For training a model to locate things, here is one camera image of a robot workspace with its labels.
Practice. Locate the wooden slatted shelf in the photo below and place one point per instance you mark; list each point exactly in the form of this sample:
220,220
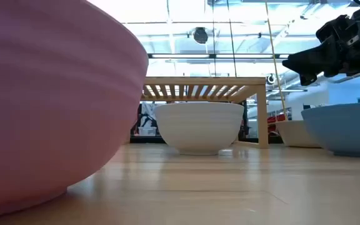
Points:
205,82

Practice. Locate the pink ribbed bowl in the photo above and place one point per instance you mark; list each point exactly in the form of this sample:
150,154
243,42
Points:
52,109

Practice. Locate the black aluminium table frame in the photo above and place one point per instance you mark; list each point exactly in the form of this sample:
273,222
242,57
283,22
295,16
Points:
145,140

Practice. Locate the blue opaque bowl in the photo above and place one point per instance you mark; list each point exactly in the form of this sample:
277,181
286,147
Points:
345,128

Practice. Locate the beige ceramic bowl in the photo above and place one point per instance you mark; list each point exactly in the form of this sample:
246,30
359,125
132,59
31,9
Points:
292,134

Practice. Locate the pale floral cloth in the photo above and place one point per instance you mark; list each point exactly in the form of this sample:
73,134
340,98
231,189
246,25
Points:
147,109

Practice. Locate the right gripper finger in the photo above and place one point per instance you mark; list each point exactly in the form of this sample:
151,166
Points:
314,61
307,80

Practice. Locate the red-orange panel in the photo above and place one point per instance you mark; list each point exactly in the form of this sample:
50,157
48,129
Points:
277,118

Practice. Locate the white ceramic bowl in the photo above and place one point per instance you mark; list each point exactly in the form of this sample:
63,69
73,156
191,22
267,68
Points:
198,128

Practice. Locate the clear plastic bin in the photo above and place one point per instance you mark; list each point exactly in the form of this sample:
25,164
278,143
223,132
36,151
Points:
147,131

